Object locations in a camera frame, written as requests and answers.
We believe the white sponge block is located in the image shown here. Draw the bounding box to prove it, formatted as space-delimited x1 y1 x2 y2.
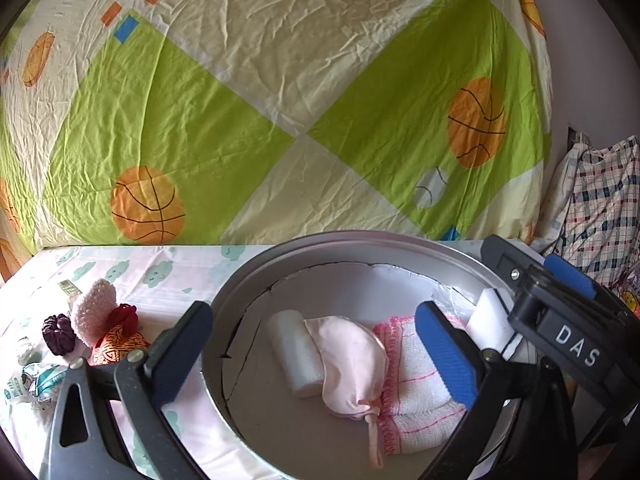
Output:
465 288 522 360

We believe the printed diaper pack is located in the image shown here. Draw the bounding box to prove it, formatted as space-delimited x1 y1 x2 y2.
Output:
3 363 67 404

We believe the green tissue pack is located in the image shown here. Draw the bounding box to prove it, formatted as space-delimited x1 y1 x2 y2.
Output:
58 280 81 298

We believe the purple velvet scrunchie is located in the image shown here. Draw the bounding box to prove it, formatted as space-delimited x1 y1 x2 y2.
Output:
41 314 76 356

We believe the green cream sports bedsheet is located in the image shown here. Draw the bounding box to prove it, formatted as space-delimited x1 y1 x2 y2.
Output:
1 0 552 276

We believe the red gold drawstring pouch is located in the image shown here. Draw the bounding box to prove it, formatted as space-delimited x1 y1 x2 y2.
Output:
91 304 150 365

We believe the round metal cookie tin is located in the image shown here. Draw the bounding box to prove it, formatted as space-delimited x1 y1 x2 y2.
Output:
201 231 504 479

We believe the cloud print table cloth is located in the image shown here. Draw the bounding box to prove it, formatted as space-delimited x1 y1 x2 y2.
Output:
1 246 277 479

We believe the plaid cloth cover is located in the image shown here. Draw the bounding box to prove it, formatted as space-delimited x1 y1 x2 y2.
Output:
530 136 639 287

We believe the white towel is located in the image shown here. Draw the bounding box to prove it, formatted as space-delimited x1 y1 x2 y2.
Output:
266 310 324 399

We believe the fluffy pink sock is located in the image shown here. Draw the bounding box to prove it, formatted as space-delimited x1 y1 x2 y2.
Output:
70 278 117 347

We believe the pink edged white knit cloth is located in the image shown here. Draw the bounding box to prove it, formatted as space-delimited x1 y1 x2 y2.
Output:
373 316 465 455

